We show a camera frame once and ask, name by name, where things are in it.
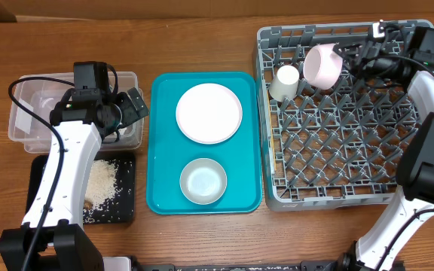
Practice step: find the white paper cup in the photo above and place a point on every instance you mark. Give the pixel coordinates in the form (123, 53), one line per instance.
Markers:
(285, 83)

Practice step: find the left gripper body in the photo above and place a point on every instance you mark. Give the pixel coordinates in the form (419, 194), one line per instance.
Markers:
(129, 112)

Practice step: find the white rice pile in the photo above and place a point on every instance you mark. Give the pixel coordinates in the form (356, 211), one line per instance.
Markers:
(102, 182)

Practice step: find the grey small bowl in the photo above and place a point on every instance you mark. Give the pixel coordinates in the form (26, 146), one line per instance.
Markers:
(203, 181)

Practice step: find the black tray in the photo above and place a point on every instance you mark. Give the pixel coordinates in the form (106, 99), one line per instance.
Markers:
(123, 211)

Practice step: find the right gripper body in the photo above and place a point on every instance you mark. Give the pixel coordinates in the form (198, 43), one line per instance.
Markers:
(374, 62)

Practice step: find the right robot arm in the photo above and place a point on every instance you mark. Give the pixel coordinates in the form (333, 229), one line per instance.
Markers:
(391, 56)

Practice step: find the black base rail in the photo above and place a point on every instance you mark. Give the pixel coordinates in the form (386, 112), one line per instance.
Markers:
(239, 268)

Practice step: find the clear plastic bin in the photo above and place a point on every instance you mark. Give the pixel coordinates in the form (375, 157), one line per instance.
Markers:
(40, 97)

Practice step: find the brown food piece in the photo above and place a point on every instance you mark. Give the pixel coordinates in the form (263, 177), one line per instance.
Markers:
(88, 205)

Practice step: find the pink bowl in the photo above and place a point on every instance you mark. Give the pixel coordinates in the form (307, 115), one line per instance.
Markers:
(322, 66)

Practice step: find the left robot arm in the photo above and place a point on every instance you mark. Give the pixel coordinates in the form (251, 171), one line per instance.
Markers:
(51, 236)

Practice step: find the pink plate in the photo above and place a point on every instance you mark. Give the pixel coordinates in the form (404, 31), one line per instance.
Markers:
(209, 113)

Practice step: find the teal serving tray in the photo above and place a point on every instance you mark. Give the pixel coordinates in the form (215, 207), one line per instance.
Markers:
(169, 150)

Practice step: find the grey dishwasher rack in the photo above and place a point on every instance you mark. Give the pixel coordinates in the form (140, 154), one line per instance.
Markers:
(327, 149)

